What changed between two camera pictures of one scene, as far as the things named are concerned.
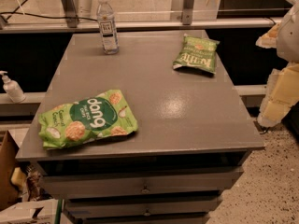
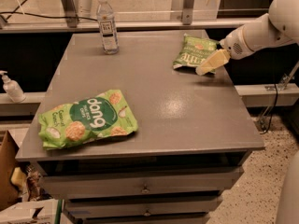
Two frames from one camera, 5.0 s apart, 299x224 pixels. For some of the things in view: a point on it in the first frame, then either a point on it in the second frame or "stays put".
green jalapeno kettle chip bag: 197,53 stays put
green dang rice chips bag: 105,114 stays put
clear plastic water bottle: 106,20 stays put
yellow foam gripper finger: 281,94 -> 240,43
